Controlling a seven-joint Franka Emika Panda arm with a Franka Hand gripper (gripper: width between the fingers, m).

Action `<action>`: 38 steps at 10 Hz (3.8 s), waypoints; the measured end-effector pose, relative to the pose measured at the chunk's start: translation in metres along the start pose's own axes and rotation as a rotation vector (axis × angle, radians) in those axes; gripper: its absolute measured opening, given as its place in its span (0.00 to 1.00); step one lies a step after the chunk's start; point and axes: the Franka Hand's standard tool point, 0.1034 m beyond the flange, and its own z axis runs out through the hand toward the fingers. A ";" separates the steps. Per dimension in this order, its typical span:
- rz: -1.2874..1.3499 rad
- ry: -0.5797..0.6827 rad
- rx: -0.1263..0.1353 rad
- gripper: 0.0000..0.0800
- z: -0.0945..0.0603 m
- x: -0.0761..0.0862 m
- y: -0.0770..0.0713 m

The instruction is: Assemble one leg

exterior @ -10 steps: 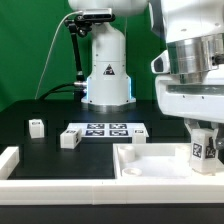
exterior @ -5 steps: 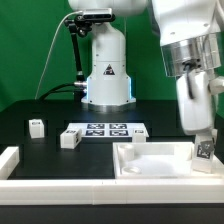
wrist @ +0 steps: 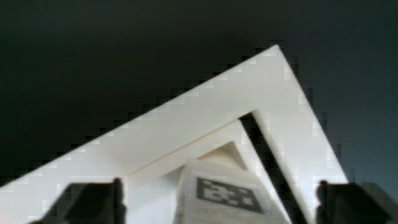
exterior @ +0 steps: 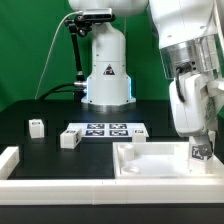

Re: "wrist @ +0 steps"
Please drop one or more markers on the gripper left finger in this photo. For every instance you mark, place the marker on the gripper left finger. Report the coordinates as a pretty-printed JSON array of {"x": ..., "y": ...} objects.
[{"x": 88, "y": 205}]

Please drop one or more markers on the white square tabletop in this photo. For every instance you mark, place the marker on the white square tabletop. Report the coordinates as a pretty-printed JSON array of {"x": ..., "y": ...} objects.
[{"x": 160, "y": 158}]

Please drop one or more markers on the white U-shaped fence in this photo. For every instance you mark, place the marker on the white U-shaped fence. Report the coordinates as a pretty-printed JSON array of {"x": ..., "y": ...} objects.
[{"x": 253, "y": 90}]

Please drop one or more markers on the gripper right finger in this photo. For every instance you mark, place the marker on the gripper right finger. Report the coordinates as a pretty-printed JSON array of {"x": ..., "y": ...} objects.
[{"x": 354, "y": 204}]

